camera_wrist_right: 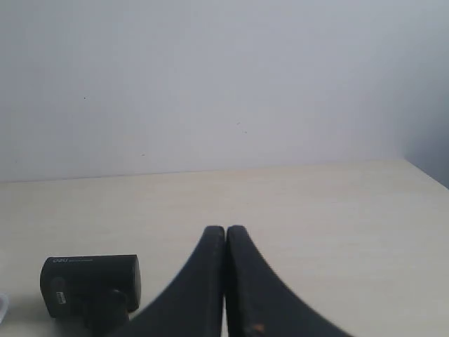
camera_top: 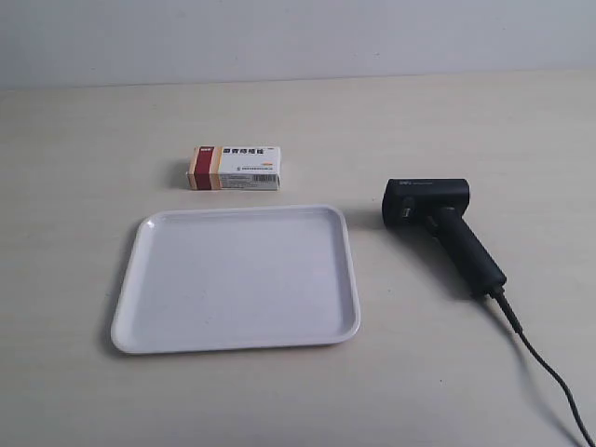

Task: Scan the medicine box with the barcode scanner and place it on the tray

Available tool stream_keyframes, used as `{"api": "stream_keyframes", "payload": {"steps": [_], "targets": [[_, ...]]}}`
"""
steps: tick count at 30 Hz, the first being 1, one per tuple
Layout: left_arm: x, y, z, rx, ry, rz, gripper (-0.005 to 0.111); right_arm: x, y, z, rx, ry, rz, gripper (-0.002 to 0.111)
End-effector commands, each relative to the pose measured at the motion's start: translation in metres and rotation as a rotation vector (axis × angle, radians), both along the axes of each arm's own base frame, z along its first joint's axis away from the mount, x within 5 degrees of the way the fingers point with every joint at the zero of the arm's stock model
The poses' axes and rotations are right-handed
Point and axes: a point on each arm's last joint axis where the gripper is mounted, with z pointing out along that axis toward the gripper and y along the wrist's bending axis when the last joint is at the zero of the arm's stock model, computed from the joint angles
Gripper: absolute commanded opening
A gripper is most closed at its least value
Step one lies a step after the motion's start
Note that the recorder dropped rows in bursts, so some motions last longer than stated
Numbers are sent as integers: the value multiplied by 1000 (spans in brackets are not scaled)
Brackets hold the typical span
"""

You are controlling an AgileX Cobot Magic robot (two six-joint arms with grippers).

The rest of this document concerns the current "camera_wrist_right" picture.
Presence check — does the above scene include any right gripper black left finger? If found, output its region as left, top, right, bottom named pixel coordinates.
left=121, top=226, right=225, bottom=336

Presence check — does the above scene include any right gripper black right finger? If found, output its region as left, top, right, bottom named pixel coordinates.
left=226, top=225, right=346, bottom=336

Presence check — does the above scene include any black handheld barcode scanner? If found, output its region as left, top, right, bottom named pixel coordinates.
left=40, top=254, right=141, bottom=336

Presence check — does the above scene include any white plastic tray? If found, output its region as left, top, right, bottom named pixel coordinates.
left=0, top=293, right=9, bottom=324

